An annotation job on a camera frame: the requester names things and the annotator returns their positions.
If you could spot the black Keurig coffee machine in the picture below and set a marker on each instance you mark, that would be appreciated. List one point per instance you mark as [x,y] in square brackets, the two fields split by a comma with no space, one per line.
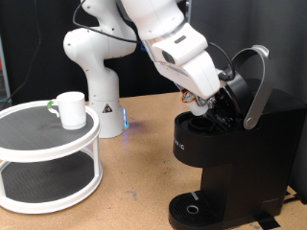
[255,159]

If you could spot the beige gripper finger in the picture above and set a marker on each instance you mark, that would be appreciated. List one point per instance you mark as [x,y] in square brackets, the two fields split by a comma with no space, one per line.
[198,97]

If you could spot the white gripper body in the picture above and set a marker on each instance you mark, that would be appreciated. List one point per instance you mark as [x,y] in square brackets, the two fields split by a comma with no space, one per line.
[198,76]

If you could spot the white two-tier turntable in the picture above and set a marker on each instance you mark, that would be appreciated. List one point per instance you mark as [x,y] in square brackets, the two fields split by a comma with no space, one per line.
[48,150]

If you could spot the black tape patch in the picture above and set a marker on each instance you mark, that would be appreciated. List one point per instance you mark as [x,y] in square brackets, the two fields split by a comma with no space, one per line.
[268,220]

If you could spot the grey metal rack upright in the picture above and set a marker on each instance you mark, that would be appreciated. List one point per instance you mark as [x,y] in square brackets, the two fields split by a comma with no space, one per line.
[4,80]

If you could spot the aluminium frame profile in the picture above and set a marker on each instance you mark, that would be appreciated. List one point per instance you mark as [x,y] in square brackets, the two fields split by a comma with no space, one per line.
[189,11]

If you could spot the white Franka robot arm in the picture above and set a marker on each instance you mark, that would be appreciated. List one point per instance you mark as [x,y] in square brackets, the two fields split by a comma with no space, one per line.
[102,89]

